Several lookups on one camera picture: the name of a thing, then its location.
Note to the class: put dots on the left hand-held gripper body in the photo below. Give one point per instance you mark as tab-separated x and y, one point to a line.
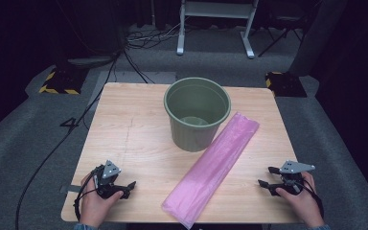
110	171

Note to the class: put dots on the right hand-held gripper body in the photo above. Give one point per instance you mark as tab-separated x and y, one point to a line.
292	167

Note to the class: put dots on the pink plastic bag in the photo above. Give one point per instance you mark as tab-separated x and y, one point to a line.
211	166

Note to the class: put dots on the green plastic bucket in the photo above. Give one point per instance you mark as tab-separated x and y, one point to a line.
198	96

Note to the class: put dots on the person's left hand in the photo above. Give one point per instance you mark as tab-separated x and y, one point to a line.
96	207

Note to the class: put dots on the person's right hand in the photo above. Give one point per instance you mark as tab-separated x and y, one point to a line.
306	201

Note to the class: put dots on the grey tape strip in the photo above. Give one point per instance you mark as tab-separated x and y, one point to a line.
72	188

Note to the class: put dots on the dark stand with grey base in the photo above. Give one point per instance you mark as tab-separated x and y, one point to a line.
89	61

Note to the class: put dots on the black tripod stand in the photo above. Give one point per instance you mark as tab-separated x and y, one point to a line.
276	40

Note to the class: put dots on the black yellow striped base plate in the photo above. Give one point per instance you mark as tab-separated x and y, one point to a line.
286	84
62	81

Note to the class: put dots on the white metal desk frame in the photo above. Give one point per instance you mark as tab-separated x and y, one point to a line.
217	9

